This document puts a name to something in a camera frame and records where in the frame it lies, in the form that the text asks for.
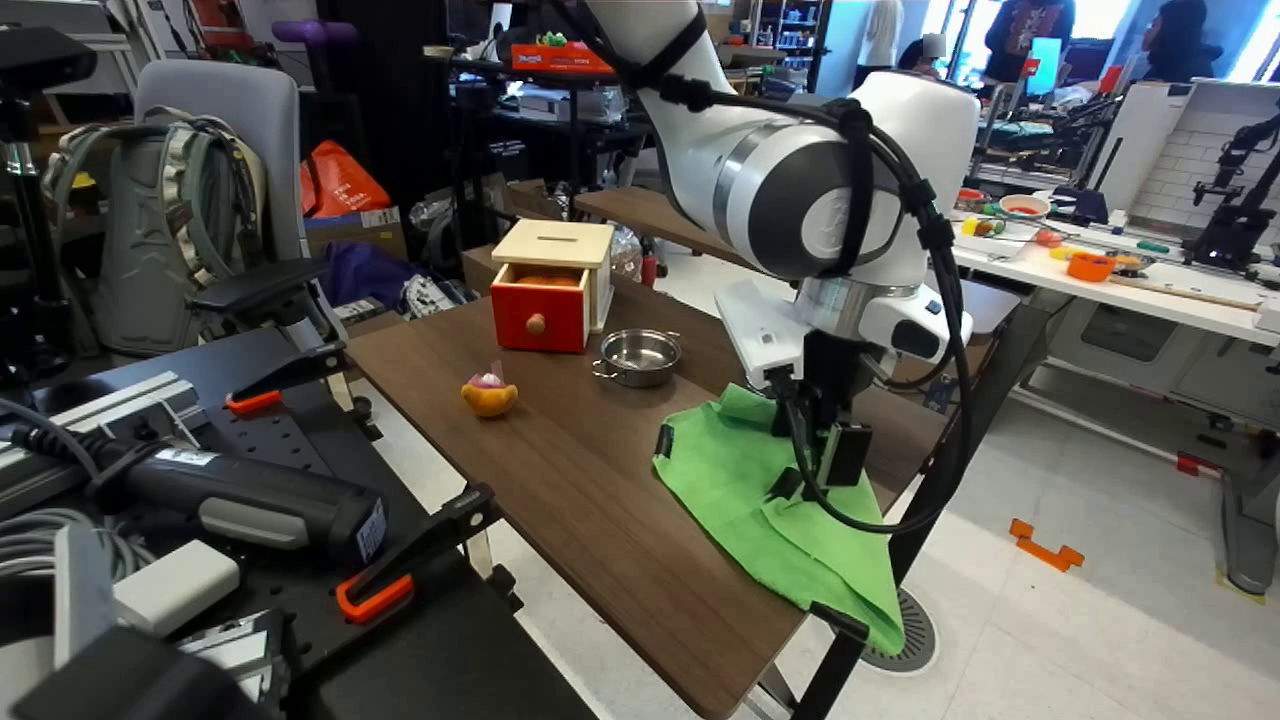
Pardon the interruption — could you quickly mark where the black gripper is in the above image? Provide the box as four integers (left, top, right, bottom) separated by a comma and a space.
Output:
766, 329, 889, 507

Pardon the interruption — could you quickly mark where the green cloth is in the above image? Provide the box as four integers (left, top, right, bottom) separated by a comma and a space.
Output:
647, 385, 911, 662

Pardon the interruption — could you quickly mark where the purple cloth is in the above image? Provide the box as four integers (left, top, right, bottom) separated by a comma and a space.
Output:
316, 238, 422, 312

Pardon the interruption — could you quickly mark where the black slanted table leg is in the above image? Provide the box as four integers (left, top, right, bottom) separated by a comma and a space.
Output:
790, 295, 1055, 720

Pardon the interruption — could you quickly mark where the round metal bowl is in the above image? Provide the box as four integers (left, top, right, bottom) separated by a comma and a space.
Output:
587, 323, 684, 394

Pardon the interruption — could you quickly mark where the round floor drain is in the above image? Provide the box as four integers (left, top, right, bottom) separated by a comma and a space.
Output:
860, 586, 939, 675

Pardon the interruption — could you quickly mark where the orange floor marker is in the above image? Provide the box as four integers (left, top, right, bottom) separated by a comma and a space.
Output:
1003, 517, 1089, 578

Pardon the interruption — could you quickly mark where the wooden box with red drawer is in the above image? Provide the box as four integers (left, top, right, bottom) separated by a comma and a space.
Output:
483, 216, 622, 362

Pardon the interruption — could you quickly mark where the orange toy fruit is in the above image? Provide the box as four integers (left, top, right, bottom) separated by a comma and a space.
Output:
456, 362, 524, 426

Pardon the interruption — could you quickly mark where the white work table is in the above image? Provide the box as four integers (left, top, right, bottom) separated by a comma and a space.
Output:
952, 196, 1280, 352

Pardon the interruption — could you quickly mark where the seated person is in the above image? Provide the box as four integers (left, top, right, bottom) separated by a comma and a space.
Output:
894, 32, 945, 79

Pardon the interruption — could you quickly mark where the grey desk leg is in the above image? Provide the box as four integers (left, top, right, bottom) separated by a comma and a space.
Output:
1215, 438, 1280, 599

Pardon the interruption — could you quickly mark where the white panel board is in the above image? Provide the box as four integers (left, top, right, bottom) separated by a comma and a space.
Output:
1094, 78, 1280, 242

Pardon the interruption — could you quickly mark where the orange-red tray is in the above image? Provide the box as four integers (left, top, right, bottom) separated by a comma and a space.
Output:
508, 36, 622, 79

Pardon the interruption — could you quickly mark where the black stand on white table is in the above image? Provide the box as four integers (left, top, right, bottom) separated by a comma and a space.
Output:
1180, 112, 1280, 272

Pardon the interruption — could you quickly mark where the orange bag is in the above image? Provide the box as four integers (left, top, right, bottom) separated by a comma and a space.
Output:
295, 138, 397, 223

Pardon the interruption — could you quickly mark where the black and grey handheld device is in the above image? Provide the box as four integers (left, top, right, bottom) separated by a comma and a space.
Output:
123, 439, 391, 563

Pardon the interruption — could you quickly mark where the white plastic box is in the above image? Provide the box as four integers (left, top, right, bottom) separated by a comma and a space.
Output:
109, 537, 244, 642

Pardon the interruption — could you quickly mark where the grey office chair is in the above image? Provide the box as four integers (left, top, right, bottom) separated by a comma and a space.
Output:
133, 56, 353, 358

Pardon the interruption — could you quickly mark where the grey backpack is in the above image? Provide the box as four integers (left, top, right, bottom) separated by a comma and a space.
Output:
42, 107, 274, 362

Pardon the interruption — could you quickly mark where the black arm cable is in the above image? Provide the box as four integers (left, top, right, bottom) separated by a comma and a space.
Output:
545, 0, 975, 537

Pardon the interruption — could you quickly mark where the black clamp with orange handle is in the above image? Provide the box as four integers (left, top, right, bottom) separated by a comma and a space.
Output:
222, 342, 353, 419
333, 479, 508, 634

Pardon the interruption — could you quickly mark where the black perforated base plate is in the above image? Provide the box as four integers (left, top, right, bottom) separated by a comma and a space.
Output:
0, 323, 598, 720

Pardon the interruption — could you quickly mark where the aluminium rail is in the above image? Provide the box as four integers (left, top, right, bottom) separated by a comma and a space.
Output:
0, 368, 204, 517

